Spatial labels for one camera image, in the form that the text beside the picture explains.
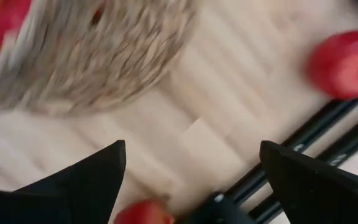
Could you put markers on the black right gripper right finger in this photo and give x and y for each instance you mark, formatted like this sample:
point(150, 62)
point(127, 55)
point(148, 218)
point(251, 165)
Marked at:
point(322, 199)

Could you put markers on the black aluminium table frame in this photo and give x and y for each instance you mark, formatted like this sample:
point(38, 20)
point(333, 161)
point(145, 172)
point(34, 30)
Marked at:
point(216, 211)

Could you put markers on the dark red apple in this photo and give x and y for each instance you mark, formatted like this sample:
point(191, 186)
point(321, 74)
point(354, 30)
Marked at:
point(141, 213)

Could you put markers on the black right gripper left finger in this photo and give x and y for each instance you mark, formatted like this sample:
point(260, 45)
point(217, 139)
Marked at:
point(57, 202)

